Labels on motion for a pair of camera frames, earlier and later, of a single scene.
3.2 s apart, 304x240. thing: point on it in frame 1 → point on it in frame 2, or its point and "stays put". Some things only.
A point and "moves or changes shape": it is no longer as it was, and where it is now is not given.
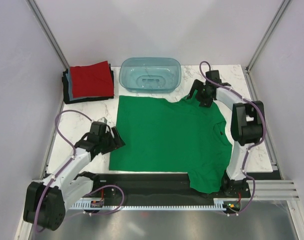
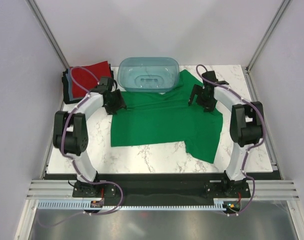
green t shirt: x=163 y=135 moves or changes shape
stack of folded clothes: x=66 y=94 stays put
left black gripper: x=115 y=143 → x=120 y=103
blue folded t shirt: x=70 y=86 stays put
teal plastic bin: x=150 y=75 stays put
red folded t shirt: x=95 y=80 stays put
